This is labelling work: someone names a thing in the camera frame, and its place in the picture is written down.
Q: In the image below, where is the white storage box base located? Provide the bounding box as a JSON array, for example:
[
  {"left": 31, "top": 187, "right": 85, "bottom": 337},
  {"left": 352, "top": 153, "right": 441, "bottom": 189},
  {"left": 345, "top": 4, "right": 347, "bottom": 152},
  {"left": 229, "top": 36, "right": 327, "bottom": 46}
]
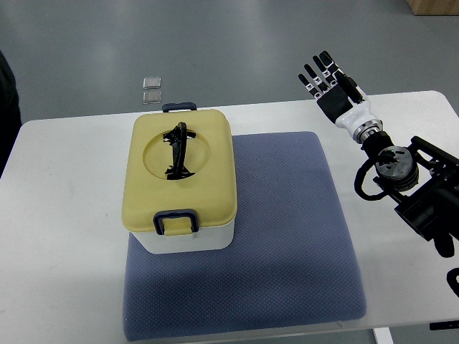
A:
[{"left": 133, "top": 218, "right": 235, "bottom": 254}]

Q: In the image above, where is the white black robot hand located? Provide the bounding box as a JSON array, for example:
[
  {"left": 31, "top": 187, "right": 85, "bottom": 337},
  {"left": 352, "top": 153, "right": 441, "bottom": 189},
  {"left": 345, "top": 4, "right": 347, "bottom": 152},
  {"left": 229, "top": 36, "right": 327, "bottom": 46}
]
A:
[{"left": 298, "top": 50, "right": 383, "bottom": 144}]

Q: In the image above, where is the black bracket under table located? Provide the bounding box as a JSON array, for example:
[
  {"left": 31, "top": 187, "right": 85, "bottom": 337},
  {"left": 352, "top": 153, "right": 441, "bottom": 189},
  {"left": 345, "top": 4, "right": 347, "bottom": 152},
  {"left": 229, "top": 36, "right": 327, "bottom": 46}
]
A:
[{"left": 429, "top": 320, "right": 459, "bottom": 331}]

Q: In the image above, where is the upper metal floor plate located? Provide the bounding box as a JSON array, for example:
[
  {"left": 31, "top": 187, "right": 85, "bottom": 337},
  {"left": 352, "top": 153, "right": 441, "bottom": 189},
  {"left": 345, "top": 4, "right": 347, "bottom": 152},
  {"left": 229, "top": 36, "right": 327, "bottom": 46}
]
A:
[{"left": 143, "top": 76, "right": 161, "bottom": 90}]

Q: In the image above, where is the white table leg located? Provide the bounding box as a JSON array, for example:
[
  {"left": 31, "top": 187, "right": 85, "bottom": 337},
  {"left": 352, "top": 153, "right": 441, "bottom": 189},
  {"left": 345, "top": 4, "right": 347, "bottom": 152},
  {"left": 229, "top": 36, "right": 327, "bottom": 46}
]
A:
[{"left": 373, "top": 328, "right": 394, "bottom": 344}]

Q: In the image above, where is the dark object at left edge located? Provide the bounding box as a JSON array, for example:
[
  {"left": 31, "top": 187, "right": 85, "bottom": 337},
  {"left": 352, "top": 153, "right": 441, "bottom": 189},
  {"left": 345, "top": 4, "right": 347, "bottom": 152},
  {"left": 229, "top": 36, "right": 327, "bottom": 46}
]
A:
[{"left": 0, "top": 53, "right": 22, "bottom": 174}]

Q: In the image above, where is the wooden furniture corner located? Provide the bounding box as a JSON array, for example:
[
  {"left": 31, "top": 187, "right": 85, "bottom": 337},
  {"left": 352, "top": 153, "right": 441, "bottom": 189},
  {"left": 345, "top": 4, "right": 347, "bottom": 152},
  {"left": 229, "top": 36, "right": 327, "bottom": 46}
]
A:
[{"left": 407, "top": 0, "right": 458, "bottom": 16}]

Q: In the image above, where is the yellow storage box lid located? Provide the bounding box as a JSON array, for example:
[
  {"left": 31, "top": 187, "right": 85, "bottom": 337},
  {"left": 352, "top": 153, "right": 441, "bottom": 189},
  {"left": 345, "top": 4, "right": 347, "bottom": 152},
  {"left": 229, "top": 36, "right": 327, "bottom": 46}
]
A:
[{"left": 121, "top": 110, "right": 237, "bottom": 235}]

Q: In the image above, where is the blue grey seat cushion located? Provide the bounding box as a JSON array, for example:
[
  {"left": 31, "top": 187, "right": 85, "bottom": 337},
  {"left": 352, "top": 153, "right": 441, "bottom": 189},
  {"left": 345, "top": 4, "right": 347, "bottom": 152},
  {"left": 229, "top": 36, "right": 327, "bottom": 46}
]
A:
[{"left": 123, "top": 132, "right": 366, "bottom": 341}]

